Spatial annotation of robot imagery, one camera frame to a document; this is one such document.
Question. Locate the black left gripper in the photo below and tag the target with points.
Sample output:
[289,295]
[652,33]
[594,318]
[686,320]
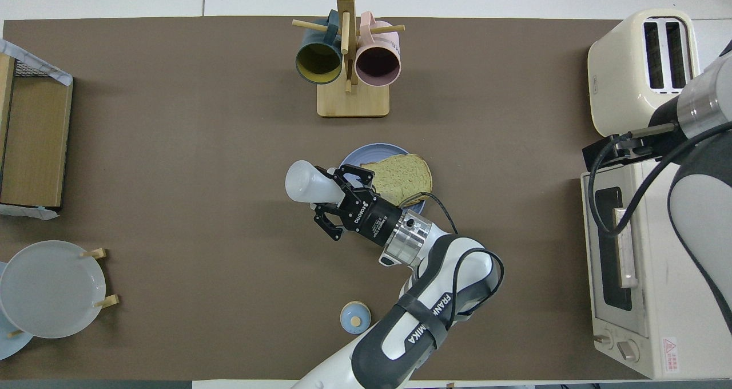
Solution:
[369,217]

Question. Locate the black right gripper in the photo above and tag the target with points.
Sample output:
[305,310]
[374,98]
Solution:
[669,134]

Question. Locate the toasted bread slice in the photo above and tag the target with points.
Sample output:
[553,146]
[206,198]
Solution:
[403,177]

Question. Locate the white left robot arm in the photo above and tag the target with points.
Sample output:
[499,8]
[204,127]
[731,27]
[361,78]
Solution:
[423,303]

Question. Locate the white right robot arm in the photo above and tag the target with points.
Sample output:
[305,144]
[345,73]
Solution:
[703,206]

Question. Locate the round blue plate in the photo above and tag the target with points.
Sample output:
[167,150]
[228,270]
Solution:
[372,151]

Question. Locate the pale grey plate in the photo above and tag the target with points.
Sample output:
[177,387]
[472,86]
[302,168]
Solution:
[46,289]

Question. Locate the light blue plate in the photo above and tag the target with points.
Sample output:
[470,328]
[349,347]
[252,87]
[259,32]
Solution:
[11,349]

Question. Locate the cream two-slot toaster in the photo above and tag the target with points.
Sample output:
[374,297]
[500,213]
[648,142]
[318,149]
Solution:
[623,80]

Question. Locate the wooden mug tree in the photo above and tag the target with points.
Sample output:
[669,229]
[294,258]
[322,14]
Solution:
[353,103]

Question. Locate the small blue dome wooden knob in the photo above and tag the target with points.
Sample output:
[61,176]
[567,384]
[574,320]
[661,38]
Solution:
[355,317]

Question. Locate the teal mug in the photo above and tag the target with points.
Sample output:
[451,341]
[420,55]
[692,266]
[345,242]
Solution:
[317,63]

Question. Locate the pink ribbed mug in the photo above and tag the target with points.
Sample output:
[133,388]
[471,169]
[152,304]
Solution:
[377,63]

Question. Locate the brown table mat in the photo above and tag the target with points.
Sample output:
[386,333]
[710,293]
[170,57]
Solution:
[486,63]

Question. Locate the white toaster oven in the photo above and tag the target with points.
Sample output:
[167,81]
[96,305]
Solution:
[657,332]

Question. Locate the blue patterned white cloth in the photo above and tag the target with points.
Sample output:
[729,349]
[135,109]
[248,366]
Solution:
[26,211]
[34,66]

